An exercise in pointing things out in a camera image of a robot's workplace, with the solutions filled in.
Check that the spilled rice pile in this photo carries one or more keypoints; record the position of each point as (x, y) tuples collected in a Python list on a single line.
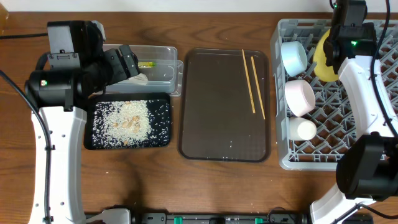
[(129, 124)]

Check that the wooden chopstick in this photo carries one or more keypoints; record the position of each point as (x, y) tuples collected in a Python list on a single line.
[(248, 81), (257, 87)]

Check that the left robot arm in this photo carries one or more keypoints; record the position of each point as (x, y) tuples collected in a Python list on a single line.
[(60, 89)]

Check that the yellow plastic plate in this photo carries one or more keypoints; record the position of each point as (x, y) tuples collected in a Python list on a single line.
[(323, 72)]

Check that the black plastic tray bin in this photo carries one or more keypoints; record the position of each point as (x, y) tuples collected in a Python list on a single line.
[(127, 124)]

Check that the white bowl with crumbs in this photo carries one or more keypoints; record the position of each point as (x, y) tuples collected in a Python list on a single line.
[(300, 97)]

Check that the white paper cup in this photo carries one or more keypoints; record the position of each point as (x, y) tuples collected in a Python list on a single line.
[(301, 129)]

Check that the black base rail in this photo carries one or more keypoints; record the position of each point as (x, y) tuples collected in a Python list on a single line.
[(217, 218)]

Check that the brown nut shells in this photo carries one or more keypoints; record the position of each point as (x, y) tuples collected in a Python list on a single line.
[(126, 122)]

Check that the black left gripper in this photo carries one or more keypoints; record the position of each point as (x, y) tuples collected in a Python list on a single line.
[(128, 61)]

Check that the light blue bowl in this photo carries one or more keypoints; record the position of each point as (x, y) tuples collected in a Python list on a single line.
[(294, 58)]

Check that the grey plastic dishwasher rack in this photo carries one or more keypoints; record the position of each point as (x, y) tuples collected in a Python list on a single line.
[(332, 115)]

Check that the green snack wrapper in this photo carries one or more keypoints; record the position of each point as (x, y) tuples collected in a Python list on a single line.
[(146, 64)]

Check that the clear plastic bin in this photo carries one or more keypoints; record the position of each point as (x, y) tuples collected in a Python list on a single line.
[(165, 77)]

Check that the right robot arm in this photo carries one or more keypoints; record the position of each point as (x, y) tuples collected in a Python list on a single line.
[(367, 172)]

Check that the white tissue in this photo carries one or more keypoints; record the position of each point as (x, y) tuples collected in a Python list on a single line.
[(140, 79)]

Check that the dark brown serving tray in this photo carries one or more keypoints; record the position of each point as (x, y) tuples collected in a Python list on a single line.
[(217, 123)]

